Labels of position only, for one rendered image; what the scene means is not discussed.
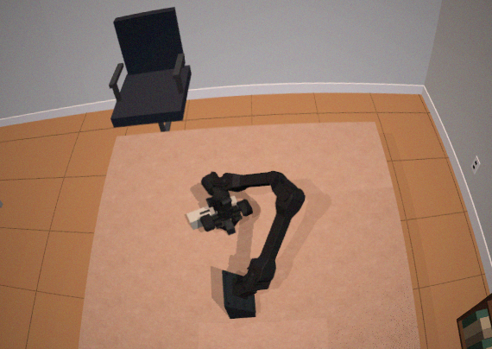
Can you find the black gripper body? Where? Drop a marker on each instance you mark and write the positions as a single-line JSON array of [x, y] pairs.
[[224, 214]]

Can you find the black two-prong plug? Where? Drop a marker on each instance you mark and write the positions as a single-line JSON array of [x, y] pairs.
[[229, 227]]

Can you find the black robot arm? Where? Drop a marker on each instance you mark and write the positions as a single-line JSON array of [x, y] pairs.
[[289, 200]]

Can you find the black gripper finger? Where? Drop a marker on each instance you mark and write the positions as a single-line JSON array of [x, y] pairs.
[[234, 221], [221, 226]]

